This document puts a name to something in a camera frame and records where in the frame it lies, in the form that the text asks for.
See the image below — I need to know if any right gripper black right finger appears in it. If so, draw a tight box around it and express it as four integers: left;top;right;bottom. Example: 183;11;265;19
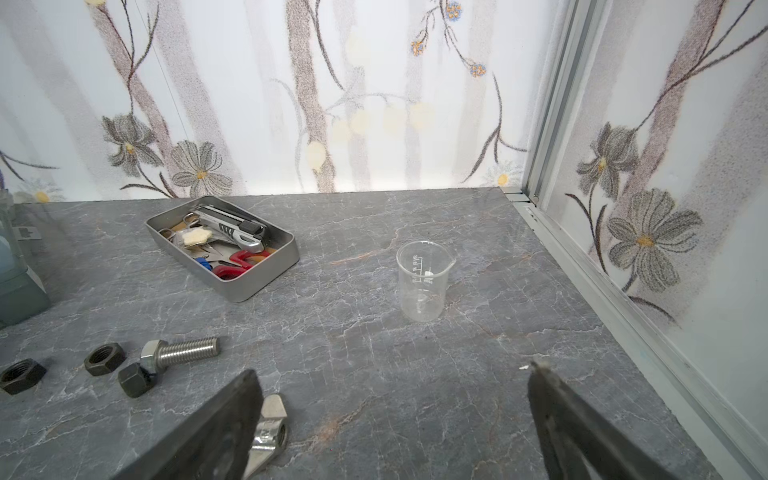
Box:
527;362;674;479

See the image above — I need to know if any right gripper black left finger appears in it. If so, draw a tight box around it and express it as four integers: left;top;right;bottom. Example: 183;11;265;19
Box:
115;369;264;479

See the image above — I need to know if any silver wing nut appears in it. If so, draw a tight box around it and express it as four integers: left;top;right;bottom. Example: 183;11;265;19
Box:
243;393;288;479

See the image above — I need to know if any black hex nut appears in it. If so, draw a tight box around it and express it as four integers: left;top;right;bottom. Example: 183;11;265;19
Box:
84;342;126;377
1;359;47;395
118;363;156;398

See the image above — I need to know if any silver hex bolt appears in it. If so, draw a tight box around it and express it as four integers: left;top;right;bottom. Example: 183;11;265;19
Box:
139;337;220;375

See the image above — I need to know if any clear plastic measuring beaker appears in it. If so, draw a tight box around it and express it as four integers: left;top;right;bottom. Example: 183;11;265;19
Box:
396;240;457;322

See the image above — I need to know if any green compartment organizer box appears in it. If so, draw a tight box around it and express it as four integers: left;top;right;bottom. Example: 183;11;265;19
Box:
1;189;51;329

